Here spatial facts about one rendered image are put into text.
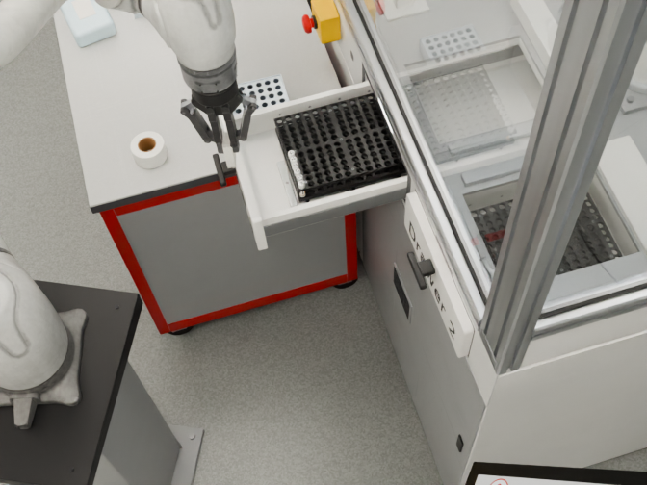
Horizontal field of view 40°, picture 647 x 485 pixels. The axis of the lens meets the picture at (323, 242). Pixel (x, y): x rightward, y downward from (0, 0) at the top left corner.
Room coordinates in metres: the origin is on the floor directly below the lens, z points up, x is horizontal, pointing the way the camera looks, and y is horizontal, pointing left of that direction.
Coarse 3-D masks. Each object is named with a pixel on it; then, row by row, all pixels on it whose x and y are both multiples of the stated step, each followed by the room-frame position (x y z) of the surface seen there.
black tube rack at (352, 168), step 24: (360, 96) 1.11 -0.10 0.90; (312, 120) 1.07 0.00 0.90; (336, 120) 1.06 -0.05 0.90; (360, 120) 1.06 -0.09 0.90; (384, 120) 1.05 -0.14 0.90; (288, 144) 1.04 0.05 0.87; (312, 144) 1.01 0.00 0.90; (336, 144) 1.03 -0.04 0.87; (360, 144) 1.02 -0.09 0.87; (384, 144) 0.99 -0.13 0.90; (288, 168) 0.98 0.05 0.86; (312, 168) 0.95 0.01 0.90; (336, 168) 0.95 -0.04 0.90; (360, 168) 0.95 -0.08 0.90; (384, 168) 0.94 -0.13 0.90; (312, 192) 0.92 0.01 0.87
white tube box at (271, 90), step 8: (256, 80) 1.27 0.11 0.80; (264, 80) 1.27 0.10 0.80; (272, 80) 1.27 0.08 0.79; (280, 80) 1.26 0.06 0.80; (240, 88) 1.26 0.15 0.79; (248, 88) 1.26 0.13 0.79; (256, 88) 1.25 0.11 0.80; (264, 88) 1.25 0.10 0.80; (272, 88) 1.25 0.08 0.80; (280, 88) 1.25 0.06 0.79; (248, 96) 1.23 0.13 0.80; (264, 96) 1.23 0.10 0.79; (272, 96) 1.23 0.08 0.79; (280, 96) 1.22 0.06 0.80; (240, 104) 1.21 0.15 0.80; (264, 104) 1.21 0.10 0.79; (272, 104) 1.21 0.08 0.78; (240, 112) 1.20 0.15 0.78
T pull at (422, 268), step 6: (408, 252) 0.75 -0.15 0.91; (408, 258) 0.74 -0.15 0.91; (414, 258) 0.74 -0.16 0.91; (414, 264) 0.73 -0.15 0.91; (420, 264) 0.73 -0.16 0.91; (426, 264) 0.72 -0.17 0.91; (432, 264) 0.72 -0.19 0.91; (414, 270) 0.71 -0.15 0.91; (420, 270) 0.71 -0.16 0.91; (426, 270) 0.71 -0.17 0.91; (432, 270) 0.71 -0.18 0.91; (420, 276) 0.70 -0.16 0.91; (420, 282) 0.69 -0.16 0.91; (420, 288) 0.68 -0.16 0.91; (426, 288) 0.68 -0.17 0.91
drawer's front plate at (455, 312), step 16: (416, 192) 0.86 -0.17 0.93; (416, 208) 0.83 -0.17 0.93; (416, 224) 0.81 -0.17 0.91; (416, 240) 0.80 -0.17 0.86; (432, 240) 0.76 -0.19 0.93; (432, 256) 0.73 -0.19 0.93; (448, 272) 0.69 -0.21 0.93; (432, 288) 0.71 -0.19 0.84; (448, 288) 0.67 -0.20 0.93; (448, 304) 0.65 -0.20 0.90; (448, 320) 0.64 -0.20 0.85; (464, 320) 0.60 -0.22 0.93; (464, 336) 0.58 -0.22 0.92; (464, 352) 0.58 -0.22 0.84
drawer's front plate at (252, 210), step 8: (224, 128) 1.05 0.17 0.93; (240, 152) 0.99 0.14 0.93; (240, 160) 0.97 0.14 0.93; (240, 168) 0.95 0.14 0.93; (240, 176) 0.93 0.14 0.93; (240, 184) 0.94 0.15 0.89; (248, 184) 0.91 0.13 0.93; (248, 192) 0.89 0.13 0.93; (248, 200) 0.88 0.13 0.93; (248, 208) 0.86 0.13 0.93; (256, 208) 0.86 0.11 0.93; (248, 216) 0.89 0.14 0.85; (256, 216) 0.84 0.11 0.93; (256, 224) 0.83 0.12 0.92; (256, 232) 0.83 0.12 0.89; (264, 232) 0.84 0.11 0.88; (256, 240) 0.83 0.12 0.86; (264, 240) 0.83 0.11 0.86; (264, 248) 0.83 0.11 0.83
